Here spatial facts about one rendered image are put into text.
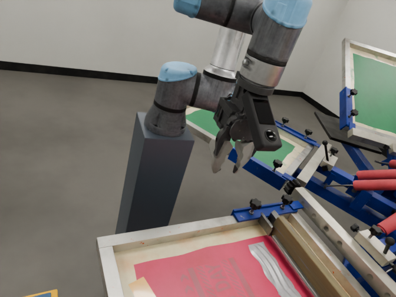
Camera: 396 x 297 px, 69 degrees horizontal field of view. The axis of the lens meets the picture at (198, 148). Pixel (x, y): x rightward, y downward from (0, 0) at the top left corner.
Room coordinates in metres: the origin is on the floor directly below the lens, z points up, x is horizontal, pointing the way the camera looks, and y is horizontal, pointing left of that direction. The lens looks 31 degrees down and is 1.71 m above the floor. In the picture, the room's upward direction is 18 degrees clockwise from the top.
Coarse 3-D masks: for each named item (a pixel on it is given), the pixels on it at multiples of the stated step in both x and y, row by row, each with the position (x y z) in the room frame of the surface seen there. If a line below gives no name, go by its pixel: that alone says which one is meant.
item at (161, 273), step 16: (240, 240) 0.73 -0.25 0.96; (256, 240) 0.76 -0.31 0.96; (272, 240) 0.78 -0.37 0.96; (176, 256) 0.58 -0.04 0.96; (192, 256) 0.60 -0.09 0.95; (208, 256) 0.62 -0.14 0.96; (224, 256) 0.64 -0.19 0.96; (240, 256) 0.66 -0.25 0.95; (144, 272) 0.50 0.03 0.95; (160, 272) 0.52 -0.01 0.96; (176, 272) 0.53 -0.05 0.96; (256, 272) 0.62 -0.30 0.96; (288, 272) 0.66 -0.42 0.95; (160, 288) 0.47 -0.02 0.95; (176, 288) 0.48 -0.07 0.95; (256, 288) 0.57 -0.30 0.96; (272, 288) 0.58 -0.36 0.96
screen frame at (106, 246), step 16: (192, 224) 0.70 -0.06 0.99; (208, 224) 0.72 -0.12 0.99; (224, 224) 0.75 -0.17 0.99; (240, 224) 0.79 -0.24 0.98; (256, 224) 0.83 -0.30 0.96; (304, 224) 0.89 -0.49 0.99; (96, 240) 0.53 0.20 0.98; (112, 240) 0.54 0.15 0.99; (128, 240) 0.56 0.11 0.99; (144, 240) 0.58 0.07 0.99; (160, 240) 0.61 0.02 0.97; (320, 240) 0.82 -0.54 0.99; (112, 256) 0.49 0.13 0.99; (320, 256) 0.77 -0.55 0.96; (112, 272) 0.45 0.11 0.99; (336, 272) 0.71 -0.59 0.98; (112, 288) 0.41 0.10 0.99; (352, 288) 0.66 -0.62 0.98
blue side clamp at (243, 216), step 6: (264, 204) 0.90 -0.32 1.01; (270, 204) 0.91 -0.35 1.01; (276, 204) 0.93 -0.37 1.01; (234, 210) 0.81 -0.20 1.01; (240, 210) 0.83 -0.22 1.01; (246, 210) 0.84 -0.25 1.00; (258, 210) 0.86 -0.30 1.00; (264, 210) 0.88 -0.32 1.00; (270, 210) 0.89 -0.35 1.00; (276, 210) 0.90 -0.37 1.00; (282, 210) 0.91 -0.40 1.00; (288, 210) 0.92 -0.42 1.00; (294, 210) 0.94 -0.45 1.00; (240, 216) 0.80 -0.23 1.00; (246, 216) 0.81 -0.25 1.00; (252, 216) 0.82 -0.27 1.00; (258, 216) 0.83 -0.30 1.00
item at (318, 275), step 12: (276, 228) 0.78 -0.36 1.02; (288, 228) 0.75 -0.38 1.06; (288, 240) 0.73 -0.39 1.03; (300, 240) 0.71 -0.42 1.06; (288, 252) 0.71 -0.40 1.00; (300, 252) 0.68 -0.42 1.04; (312, 252) 0.68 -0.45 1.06; (300, 264) 0.67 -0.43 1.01; (312, 264) 0.64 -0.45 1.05; (312, 276) 0.62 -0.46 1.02; (324, 276) 0.60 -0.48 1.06; (324, 288) 0.59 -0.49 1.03; (336, 288) 0.57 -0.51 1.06
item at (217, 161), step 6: (210, 144) 0.54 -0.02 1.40; (228, 144) 0.50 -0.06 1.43; (210, 150) 0.53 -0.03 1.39; (222, 150) 0.50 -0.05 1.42; (228, 150) 0.51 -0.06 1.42; (216, 156) 0.50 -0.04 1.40; (222, 156) 0.50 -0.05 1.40; (216, 162) 0.50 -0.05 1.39; (222, 162) 0.51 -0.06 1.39; (216, 168) 0.50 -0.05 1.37
